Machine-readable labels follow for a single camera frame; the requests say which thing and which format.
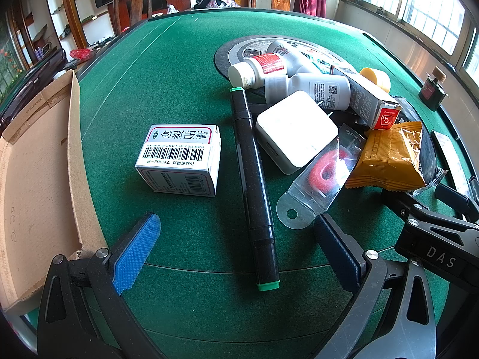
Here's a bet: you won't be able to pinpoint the white barcode medicine box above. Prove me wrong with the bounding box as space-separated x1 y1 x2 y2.
135 124 222 197

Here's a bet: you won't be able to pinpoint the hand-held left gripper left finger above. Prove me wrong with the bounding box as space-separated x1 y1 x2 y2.
37 212 165 359

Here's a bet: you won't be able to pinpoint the round grey table centre disc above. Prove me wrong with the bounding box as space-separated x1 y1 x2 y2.
214 36 360 83

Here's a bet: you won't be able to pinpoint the white carton orange end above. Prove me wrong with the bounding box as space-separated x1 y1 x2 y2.
331 66 402 130

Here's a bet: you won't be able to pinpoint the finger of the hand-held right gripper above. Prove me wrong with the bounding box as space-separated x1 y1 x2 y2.
435 184 479 226
381 189 430 229

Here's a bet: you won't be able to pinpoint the window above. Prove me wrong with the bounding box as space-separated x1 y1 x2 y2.
339 0 479 83

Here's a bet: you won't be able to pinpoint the green top side table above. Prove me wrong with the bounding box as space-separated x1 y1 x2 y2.
0 47 72 131

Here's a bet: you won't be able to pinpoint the white pill bottle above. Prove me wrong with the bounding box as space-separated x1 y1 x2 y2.
266 40 319 75

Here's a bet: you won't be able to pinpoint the white bottle ribbed cap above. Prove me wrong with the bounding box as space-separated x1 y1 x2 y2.
264 73 351 111

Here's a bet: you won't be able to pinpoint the black zipper pouch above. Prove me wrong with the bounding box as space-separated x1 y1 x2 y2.
389 97 438 195

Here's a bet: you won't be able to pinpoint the blue white tissue packet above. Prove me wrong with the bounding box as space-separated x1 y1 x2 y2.
305 49 339 74

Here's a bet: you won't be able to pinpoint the orange snack packet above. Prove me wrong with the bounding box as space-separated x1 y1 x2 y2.
345 121 427 191

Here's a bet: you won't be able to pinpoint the brown cardboard box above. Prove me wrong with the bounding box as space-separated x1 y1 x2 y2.
0 69 109 317

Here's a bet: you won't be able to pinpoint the pile of clothes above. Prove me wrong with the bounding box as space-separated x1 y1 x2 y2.
196 0 240 9

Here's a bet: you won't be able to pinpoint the white bottle red label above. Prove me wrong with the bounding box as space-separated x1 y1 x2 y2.
228 53 289 89

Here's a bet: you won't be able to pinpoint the dark glass perfume bottle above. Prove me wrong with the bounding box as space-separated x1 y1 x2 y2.
418 66 449 112

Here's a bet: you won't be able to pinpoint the black marker green caps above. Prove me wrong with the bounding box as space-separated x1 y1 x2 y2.
229 87 281 292

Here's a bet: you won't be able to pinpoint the floral wall painting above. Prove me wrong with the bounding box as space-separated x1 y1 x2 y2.
0 19 27 98

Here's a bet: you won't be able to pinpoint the white power adapter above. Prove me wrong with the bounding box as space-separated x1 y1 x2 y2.
255 90 339 176

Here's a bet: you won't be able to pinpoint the red brown television cabinet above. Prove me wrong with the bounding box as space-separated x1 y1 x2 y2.
123 0 190 27

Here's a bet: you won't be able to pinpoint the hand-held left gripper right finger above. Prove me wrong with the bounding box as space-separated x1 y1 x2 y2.
313 213 438 359

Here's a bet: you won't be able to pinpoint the yellow plastic cylinder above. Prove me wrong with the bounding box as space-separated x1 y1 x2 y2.
360 67 391 92

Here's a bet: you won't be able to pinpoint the clear plastic pink item package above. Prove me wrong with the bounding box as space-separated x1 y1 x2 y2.
276 123 366 230

